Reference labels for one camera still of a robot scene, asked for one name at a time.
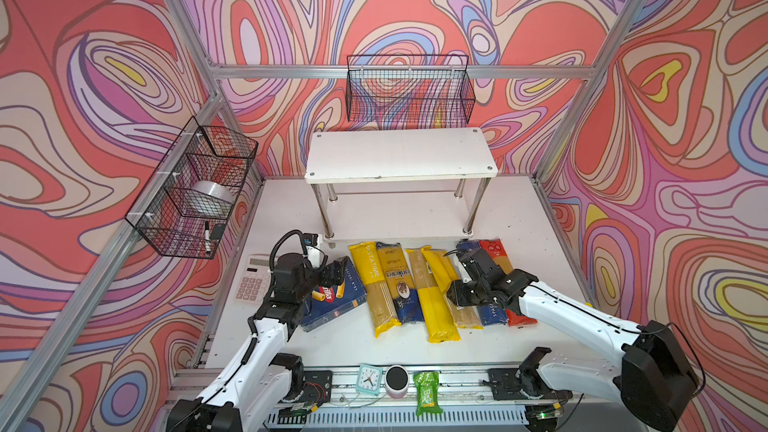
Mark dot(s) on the teal alarm clock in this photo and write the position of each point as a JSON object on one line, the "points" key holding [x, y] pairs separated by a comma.
{"points": [[368, 380]]}

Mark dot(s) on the black wire basket back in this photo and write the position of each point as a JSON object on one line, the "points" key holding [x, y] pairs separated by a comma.
{"points": [[395, 91]]}

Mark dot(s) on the black wire basket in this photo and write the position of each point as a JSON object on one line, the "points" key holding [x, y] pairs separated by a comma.
{"points": [[395, 91], [171, 219]]}

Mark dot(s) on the yellow Pastatime spaghetti bag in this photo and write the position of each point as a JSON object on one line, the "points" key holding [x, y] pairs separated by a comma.
{"points": [[371, 273]]}

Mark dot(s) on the blue Barilla rigatoni box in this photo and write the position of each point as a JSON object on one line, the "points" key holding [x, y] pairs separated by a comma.
{"points": [[328, 303]]}

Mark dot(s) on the silver tape roll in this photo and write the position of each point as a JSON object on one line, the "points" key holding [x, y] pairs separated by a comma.
{"points": [[214, 190]]}

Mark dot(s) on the blue Ankara spaghetti bag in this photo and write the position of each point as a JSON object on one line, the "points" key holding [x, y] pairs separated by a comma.
{"points": [[400, 282]]}

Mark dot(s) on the black wire basket left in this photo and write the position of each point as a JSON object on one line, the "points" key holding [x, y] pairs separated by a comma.
{"points": [[171, 219]]}

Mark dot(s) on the blue Barilla spaghetti box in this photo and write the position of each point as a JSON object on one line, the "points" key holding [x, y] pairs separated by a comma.
{"points": [[488, 314]]}

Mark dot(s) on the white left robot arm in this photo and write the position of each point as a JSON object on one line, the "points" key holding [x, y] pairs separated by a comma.
{"points": [[261, 374]]}

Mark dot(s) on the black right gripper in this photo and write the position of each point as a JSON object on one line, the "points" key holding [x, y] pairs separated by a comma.
{"points": [[457, 293]]}

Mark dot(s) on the white two-tier shelf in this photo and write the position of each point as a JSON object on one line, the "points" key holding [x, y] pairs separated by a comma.
{"points": [[399, 183]]}

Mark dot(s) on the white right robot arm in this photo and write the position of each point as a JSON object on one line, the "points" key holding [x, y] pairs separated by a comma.
{"points": [[642, 367]]}

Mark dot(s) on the clear yellow spaghetti bag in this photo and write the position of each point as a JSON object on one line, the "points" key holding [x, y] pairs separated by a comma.
{"points": [[444, 275]]}

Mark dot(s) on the green snack packet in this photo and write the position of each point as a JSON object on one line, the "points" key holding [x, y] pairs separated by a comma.
{"points": [[427, 388]]}

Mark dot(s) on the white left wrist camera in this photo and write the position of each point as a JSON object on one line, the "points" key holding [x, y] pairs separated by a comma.
{"points": [[312, 249]]}

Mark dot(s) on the red spaghetti bag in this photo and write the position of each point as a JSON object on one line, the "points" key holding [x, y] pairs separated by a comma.
{"points": [[498, 254]]}

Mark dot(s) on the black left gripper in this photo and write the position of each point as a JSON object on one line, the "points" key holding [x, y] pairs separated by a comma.
{"points": [[336, 273]]}

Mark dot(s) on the white pink calculator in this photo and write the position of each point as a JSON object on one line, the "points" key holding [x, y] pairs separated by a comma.
{"points": [[253, 280]]}

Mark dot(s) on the aluminium frame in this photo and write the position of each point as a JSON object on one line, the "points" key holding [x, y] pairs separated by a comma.
{"points": [[94, 93]]}

